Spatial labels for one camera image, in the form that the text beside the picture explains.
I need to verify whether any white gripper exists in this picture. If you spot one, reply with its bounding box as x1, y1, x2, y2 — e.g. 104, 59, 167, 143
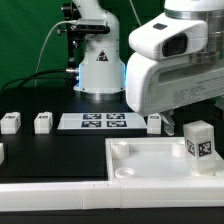
126, 53, 224, 136

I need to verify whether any white square tabletop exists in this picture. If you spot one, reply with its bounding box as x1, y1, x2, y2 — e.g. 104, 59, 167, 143
105, 137, 224, 179

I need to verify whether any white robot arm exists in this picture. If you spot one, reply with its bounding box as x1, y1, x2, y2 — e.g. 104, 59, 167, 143
72, 0, 224, 135

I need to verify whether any white block left edge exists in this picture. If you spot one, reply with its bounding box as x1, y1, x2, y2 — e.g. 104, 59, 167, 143
0, 143, 5, 165

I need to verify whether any white front fence wall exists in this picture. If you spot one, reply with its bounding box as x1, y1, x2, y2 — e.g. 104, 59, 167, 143
0, 179, 224, 212

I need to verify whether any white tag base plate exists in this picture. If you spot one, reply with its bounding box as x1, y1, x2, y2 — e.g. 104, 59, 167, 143
58, 113, 146, 131

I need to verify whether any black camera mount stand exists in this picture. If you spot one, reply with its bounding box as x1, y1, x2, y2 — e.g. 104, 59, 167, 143
57, 2, 81, 68

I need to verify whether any black cable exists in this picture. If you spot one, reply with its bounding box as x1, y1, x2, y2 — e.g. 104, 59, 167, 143
0, 68, 78, 93

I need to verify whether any white cable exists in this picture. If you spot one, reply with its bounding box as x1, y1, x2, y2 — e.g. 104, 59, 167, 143
34, 0, 143, 88

